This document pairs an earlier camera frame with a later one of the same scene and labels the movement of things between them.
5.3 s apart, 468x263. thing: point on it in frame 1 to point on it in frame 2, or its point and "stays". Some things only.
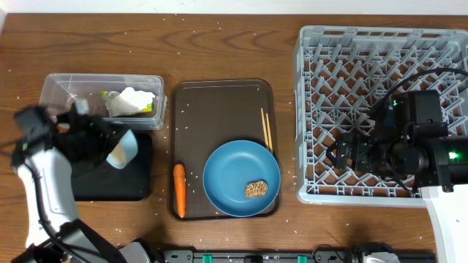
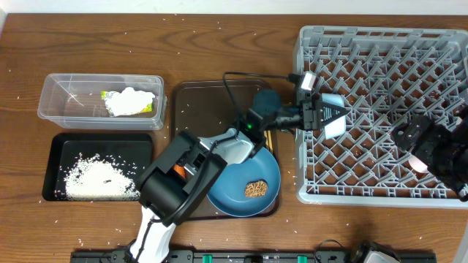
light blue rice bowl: [124, 152] to [337, 127]
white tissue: [127, 101] stays
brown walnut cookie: [256, 188] stays
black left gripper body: [94, 143] to [306, 123]
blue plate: [227, 172] stays
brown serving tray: [203, 114] stays
